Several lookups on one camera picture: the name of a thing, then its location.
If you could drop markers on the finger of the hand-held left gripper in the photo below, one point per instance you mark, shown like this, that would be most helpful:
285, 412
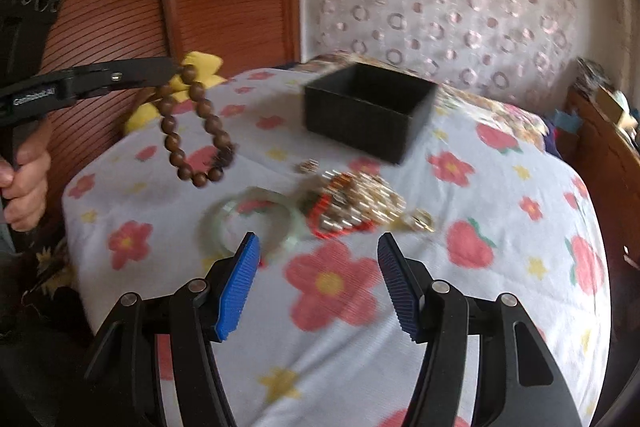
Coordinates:
140, 74

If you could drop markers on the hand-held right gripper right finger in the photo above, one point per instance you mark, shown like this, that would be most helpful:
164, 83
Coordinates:
400, 292

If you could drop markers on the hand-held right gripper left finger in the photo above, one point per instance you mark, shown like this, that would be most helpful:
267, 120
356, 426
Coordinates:
240, 287

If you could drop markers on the pale green jade bangle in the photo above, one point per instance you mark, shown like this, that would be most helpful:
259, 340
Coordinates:
296, 222

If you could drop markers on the pile of gold jewelry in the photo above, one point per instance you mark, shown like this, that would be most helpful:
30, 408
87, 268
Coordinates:
370, 199

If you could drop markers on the black jewelry box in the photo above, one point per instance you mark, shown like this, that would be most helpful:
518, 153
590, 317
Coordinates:
360, 122

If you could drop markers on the person's left hand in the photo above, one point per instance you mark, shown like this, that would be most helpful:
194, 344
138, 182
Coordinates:
30, 187

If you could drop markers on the yellow plush toy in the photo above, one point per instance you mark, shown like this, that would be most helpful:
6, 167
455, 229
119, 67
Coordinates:
206, 62

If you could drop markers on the white strawberry flower bedsheet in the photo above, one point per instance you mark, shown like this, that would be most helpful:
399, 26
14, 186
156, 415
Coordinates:
350, 357

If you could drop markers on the dark floral cloth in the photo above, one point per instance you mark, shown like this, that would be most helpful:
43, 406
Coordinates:
45, 287

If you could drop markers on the navy blue sheet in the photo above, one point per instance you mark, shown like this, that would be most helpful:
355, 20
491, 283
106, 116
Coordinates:
553, 138

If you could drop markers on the blue plastic bag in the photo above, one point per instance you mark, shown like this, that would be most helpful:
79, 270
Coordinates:
567, 121

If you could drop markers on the wooden side cabinet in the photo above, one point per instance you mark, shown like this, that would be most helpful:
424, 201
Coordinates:
600, 157

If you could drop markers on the cardboard box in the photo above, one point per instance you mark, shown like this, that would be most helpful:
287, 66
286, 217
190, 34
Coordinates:
612, 107

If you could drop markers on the stack of magazines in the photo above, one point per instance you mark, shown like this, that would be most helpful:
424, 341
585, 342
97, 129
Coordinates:
590, 72

